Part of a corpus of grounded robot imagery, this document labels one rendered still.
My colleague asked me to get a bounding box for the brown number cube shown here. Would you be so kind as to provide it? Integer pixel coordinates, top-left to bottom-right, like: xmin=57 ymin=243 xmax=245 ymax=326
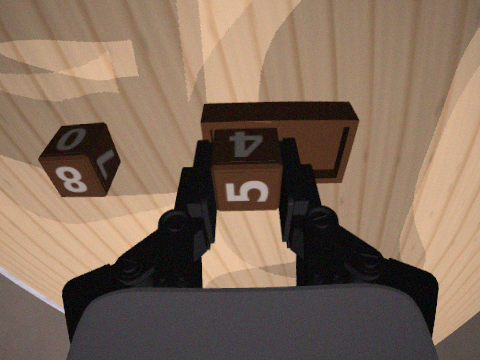
xmin=38 ymin=122 xmax=121 ymax=197
xmin=211 ymin=128 xmax=283 ymax=211

